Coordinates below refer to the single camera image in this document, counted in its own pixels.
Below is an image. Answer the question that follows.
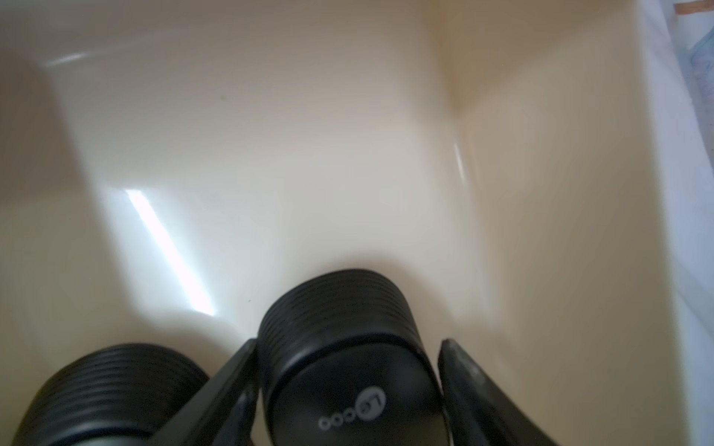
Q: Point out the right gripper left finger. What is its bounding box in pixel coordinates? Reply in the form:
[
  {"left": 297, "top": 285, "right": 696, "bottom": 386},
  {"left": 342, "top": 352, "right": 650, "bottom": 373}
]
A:
[{"left": 148, "top": 338, "right": 260, "bottom": 446}]

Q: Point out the black lecoo mouse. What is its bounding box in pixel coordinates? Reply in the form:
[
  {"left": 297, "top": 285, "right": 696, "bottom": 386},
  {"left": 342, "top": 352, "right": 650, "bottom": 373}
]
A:
[
  {"left": 258, "top": 269, "right": 451, "bottom": 445},
  {"left": 12, "top": 343, "right": 208, "bottom": 445}
]

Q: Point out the cream top drawer red knob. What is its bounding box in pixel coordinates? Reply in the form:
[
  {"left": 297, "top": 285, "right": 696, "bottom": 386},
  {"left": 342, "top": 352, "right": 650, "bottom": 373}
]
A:
[{"left": 1, "top": 1, "right": 692, "bottom": 445}]

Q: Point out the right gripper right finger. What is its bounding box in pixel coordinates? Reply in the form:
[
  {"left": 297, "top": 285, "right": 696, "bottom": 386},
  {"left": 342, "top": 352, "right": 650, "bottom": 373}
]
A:
[{"left": 438, "top": 338, "right": 556, "bottom": 446}]

